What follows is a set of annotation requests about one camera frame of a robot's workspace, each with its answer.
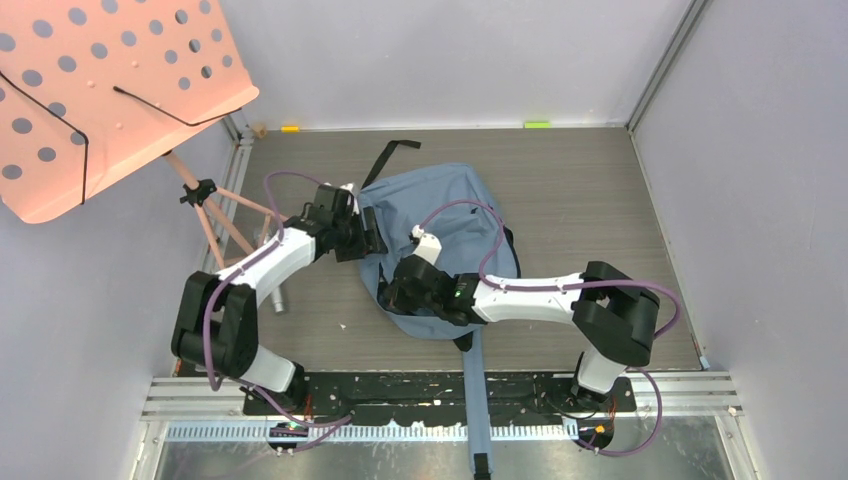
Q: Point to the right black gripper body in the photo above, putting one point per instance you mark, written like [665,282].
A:
[402,300]

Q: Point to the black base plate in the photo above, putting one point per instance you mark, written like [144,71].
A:
[439,398]

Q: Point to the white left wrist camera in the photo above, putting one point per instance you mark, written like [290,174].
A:
[351,200]

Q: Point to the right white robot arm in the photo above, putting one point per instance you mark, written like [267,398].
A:
[615,315]

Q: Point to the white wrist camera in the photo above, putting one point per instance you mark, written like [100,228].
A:
[351,200]
[427,245]

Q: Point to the pink perforated music stand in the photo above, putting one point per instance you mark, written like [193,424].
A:
[92,91]

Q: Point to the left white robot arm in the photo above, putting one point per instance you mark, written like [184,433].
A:
[217,320]

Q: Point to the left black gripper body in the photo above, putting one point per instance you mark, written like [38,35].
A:
[351,240]

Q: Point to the silver metal cylinder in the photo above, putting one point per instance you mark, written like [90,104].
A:
[277,299]

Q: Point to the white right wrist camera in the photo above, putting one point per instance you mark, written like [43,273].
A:
[427,245]

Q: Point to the light blue backpack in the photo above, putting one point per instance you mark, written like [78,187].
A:
[452,202]

